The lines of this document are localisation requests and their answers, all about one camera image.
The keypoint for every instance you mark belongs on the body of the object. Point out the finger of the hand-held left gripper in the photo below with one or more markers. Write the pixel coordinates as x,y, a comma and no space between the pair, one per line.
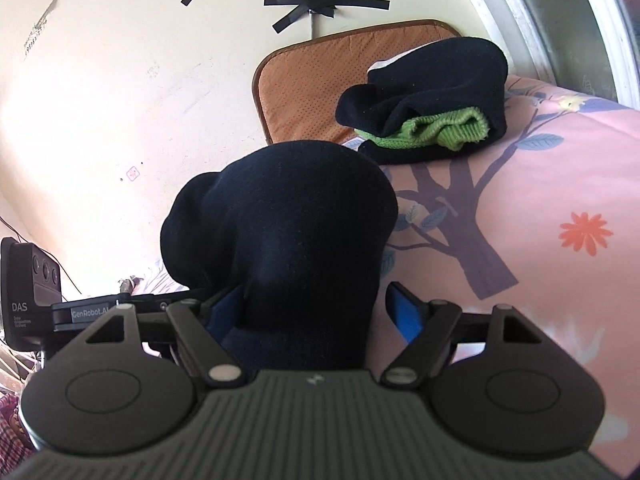
197,294

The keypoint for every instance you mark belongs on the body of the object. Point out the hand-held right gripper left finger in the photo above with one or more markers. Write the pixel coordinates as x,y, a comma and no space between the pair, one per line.
225,310

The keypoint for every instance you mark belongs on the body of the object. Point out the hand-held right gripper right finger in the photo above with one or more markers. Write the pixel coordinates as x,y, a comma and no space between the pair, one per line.
407,317

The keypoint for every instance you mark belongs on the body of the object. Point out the plain black garment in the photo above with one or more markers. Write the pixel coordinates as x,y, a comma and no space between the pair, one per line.
285,230

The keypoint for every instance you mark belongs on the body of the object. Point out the plaid cloth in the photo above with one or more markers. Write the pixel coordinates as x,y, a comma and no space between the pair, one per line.
10,425

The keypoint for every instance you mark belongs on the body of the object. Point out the green knitted garment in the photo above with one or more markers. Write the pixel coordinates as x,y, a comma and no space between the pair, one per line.
425,130

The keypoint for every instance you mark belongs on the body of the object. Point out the pink floral bedsheet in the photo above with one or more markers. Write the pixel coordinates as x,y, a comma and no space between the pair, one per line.
550,170

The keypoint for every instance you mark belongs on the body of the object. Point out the brown perforated cushion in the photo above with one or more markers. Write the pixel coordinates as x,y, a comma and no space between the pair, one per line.
300,85

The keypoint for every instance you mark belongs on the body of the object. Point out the folded black garment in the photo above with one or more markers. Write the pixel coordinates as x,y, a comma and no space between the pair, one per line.
440,80

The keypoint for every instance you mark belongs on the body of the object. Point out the black tape cross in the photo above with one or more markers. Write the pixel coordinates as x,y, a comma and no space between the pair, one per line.
320,4

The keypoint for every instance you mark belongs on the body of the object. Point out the small pink wall sticker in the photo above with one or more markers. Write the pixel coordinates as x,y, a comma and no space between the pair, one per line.
132,173

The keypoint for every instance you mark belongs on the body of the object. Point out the white window frame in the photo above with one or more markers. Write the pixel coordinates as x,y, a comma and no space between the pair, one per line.
505,5

